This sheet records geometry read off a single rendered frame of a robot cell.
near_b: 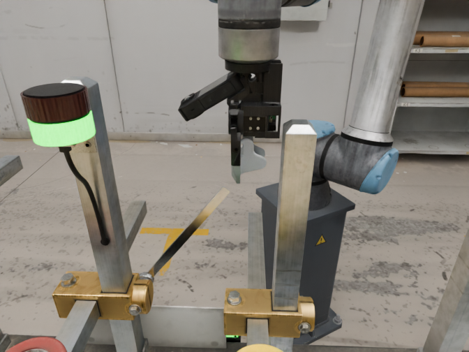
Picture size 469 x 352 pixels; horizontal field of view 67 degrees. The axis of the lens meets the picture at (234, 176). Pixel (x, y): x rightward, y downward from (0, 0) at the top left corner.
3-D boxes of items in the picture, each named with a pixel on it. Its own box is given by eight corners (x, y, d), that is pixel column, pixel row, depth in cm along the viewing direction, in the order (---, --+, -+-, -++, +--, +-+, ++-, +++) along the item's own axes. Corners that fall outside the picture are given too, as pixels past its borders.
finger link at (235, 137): (240, 170, 57) (241, 117, 53) (230, 170, 57) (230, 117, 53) (240, 157, 62) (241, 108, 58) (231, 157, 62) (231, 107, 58)
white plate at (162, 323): (82, 341, 64) (70, 301, 59) (226, 346, 63) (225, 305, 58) (81, 343, 64) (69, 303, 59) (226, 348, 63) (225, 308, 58)
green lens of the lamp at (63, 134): (51, 125, 40) (46, 105, 39) (104, 126, 40) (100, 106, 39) (20, 146, 35) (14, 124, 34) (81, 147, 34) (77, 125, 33)
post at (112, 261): (126, 349, 63) (66, 74, 41) (146, 350, 63) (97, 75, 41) (120, 367, 60) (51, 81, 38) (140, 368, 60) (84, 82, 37)
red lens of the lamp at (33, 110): (45, 103, 39) (40, 82, 38) (100, 103, 39) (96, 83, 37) (13, 121, 33) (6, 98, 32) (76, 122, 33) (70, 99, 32)
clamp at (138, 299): (73, 293, 58) (66, 269, 56) (155, 295, 58) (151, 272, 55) (56, 322, 53) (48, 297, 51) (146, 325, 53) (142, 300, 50)
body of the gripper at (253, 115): (279, 143, 56) (284, 64, 50) (225, 143, 56) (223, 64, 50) (275, 126, 63) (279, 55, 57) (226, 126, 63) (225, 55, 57)
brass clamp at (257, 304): (225, 306, 59) (225, 284, 57) (307, 309, 59) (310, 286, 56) (223, 339, 54) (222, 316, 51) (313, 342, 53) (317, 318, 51)
